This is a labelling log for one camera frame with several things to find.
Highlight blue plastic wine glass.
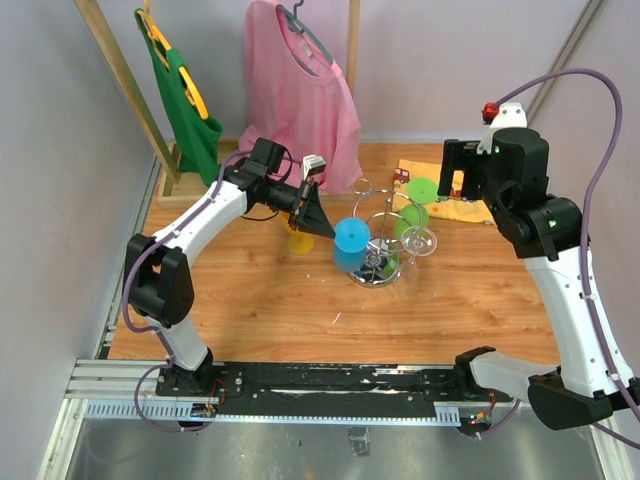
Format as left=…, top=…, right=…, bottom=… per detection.
left=333, top=217, right=371, bottom=273

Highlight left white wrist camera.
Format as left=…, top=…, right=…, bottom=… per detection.
left=301, top=154, right=326, bottom=183

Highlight purple cable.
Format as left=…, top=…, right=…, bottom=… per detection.
left=121, top=149, right=306, bottom=433
left=469, top=68, right=640, bottom=449

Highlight grey clothes hanger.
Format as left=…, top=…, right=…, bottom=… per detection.
left=274, top=1, right=335, bottom=81

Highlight yellow clothes hanger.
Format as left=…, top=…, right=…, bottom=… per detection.
left=140, top=0, right=209, bottom=120

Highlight orange plastic wine glass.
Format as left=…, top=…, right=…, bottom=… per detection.
left=280, top=212, right=314, bottom=256

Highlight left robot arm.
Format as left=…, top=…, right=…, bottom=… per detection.
left=122, top=138, right=335, bottom=396

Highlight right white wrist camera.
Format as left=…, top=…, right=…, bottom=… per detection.
left=476, top=102, right=528, bottom=155

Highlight aluminium frame rail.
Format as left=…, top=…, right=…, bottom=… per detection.
left=34, top=357, right=636, bottom=480

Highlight pink t-shirt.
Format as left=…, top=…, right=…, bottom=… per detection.
left=238, top=1, right=362, bottom=195

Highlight yellow printed folded cloth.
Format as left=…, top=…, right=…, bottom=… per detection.
left=392, top=159, right=493, bottom=225

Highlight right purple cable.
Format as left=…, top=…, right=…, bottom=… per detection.
left=469, top=68, right=640, bottom=449

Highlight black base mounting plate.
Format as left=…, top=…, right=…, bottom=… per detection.
left=156, top=362, right=510, bottom=419

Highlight chrome wine glass rack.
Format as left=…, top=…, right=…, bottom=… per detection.
left=350, top=178, right=417, bottom=288

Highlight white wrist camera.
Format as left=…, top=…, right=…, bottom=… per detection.
left=301, top=154, right=326, bottom=183
left=476, top=102, right=528, bottom=155

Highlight wooden clothes rack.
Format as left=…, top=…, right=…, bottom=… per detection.
left=73, top=0, right=362, bottom=211

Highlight green plastic wine glass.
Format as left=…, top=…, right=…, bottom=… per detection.
left=394, top=177, right=438, bottom=240

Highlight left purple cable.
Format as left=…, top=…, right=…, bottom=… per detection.
left=121, top=149, right=306, bottom=433

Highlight green vest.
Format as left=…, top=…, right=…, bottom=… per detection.
left=134, top=8, right=223, bottom=186

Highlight clear wine glass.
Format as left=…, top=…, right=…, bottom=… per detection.
left=401, top=225, right=438, bottom=265

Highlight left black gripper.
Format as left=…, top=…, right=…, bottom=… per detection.
left=266, top=177, right=336, bottom=240

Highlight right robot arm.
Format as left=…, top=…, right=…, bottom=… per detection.
left=438, top=127, right=639, bottom=430

